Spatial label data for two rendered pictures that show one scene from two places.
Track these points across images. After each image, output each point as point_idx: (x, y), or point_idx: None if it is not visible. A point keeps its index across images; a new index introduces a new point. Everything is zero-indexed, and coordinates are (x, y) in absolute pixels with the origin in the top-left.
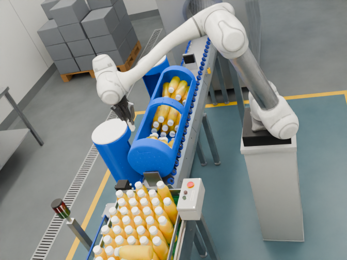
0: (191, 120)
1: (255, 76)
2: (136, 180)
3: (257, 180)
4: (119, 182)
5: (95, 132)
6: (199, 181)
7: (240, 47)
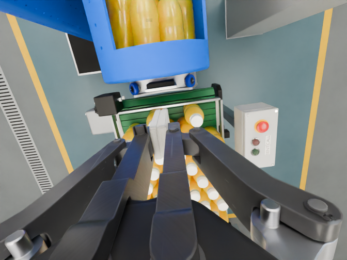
0: None
1: None
2: (80, 20)
3: (284, 13)
4: (99, 104)
5: None
6: (275, 116)
7: None
